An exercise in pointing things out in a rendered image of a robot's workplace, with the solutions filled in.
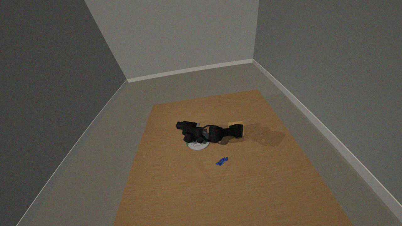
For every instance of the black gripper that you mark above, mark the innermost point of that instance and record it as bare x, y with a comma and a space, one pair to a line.
198, 139

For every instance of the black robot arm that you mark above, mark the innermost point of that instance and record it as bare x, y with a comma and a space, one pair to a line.
216, 133

